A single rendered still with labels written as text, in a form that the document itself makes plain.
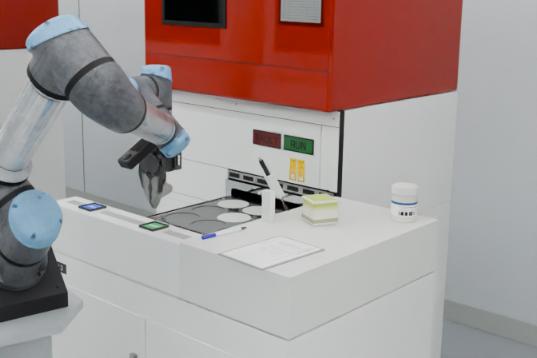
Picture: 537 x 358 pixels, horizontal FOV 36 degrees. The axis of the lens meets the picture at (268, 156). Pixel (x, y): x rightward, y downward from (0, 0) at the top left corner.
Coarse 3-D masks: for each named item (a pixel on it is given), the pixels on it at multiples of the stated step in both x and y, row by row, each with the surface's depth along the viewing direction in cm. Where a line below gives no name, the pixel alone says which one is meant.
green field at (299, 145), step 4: (284, 136) 255; (284, 140) 255; (288, 140) 254; (292, 140) 253; (296, 140) 252; (300, 140) 251; (304, 140) 250; (284, 144) 256; (288, 144) 255; (292, 144) 253; (296, 144) 252; (300, 144) 251; (304, 144) 250; (308, 144) 249; (284, 148) 256; (288, 148) 255; (292, 148) 254; (296, 148) 253; (300, 148) 252; (304, 148) 250; (308, 148) 249; (304, 152) 251; (308, 152) 250
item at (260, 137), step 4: (256, 132) 263; (260, 132) 262; (256, 136) 263; (260, 136) 262; (264, 136) 261; (268, 136) 260; (272, 136) 258; (276, 136) 257; (256, 140) 264; (260, 140) 262; (264, 140) 261; (268, 140) 260; (272, 140) 259; (276, 140) 258; (264, 144) 261; (268, 144) 260; (272, 144) 259; (276, 144) 258
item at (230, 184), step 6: (228, 180) 273; (234, 180) 273; (228, 186) 274; (234, 186) 272; (240, 186) 270; (246, 186) 268; (252, 186) 266; (258, 186) 265; (264, 186) 265; (228, 192) 274; (252, 192) 267; (258, 192) 265; (276, 198) 260; (282, 198) 258; (288, 198) 257; (294, 198) 255; (300, 198) 253; (300, 204) 254
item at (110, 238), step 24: (72, 216) 229; (96, 216) 222; (120, 216) 224; (72, 240) 230; (96, 240) 223; (120, 240) 216; (144, 240) 209; (168, 240) 203; (96, 264) 224; (120, 264) 217; (144, 264) 210; (168, 264) 204; (168, 288) 205
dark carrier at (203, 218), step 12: (204, 204) 259; (216, 204) 259; (252, 204) 260; (168, 216) 245; (180, 216) 245; (192, 216) 246; (204, 216) 245; (216, 216) 246; (252, 216) 246; (192, 228) 233; (204, 228) 234; (216, 228) 234
